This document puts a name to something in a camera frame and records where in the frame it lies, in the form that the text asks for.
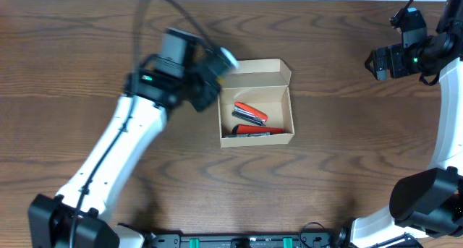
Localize red stapler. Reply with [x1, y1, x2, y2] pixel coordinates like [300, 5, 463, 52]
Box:
[231, 102, 268, 126]

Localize cardboard box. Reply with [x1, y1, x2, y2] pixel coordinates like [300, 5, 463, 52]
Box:
[218, 59, 295, 147]

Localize red utility knife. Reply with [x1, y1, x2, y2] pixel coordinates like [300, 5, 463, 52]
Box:
[231, 124, 284, 134]

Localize green black whiteboard marker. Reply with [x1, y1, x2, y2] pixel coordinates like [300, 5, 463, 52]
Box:
[224, 132, 271, 138]

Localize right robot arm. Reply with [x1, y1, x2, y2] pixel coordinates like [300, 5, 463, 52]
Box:
[339, 0, 462, 247]

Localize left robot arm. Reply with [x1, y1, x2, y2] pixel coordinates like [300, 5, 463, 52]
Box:
[27, 28, 239, 248]

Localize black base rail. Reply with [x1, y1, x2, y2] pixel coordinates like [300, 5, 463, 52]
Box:
[146, 231, 339, 248]

